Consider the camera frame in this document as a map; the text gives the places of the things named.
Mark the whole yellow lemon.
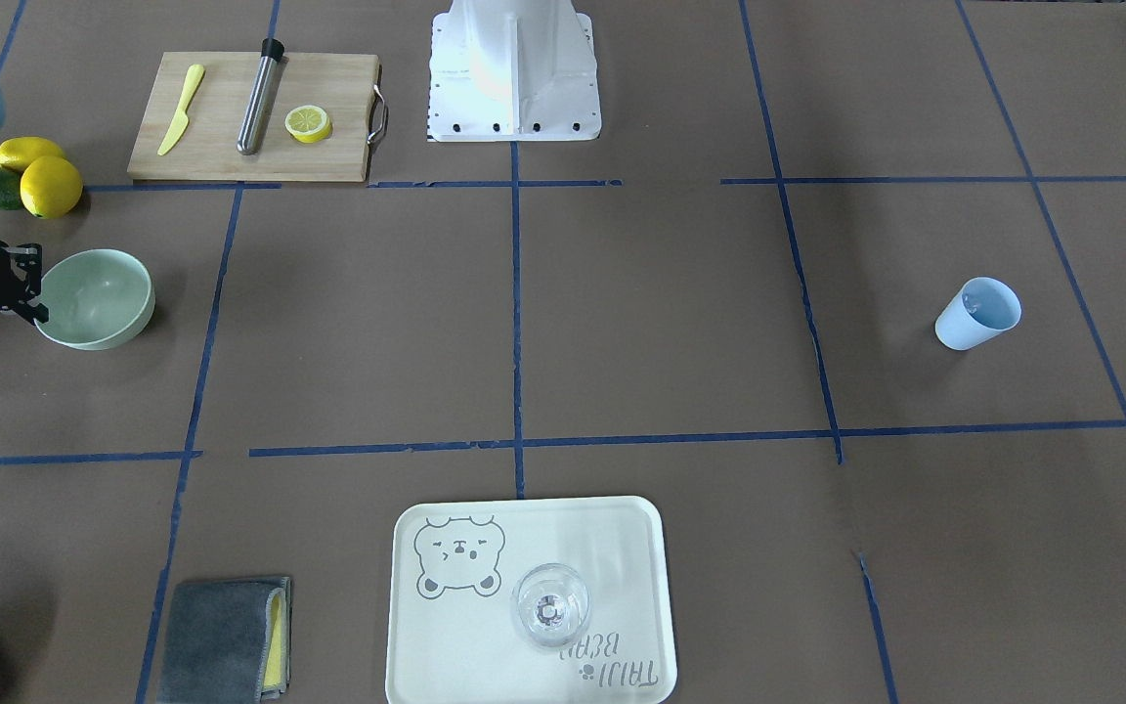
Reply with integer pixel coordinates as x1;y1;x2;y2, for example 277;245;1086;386
20;155;84;219

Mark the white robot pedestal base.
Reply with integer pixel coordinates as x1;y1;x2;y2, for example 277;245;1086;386
426;1;604;143

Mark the light blue cup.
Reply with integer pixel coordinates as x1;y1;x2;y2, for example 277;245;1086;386
933;277;1022;351

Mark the clear wine glass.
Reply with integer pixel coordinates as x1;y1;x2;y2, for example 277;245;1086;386
512;562;591;649

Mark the yellow plastic knife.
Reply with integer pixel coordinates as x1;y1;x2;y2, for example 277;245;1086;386
157;64;205;155

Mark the green bowl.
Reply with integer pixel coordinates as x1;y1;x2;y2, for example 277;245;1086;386
36;248;157;351

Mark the wooden cutting board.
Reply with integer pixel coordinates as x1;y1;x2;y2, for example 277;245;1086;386
128;52;381;182

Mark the cream bear serving tray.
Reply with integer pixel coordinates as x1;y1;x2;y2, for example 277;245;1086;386
385;496;678;703

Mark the lemon half slice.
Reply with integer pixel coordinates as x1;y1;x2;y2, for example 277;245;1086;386
284;106;332;144

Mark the grey folded cloth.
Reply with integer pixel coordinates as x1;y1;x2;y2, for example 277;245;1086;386
155;574;293;703

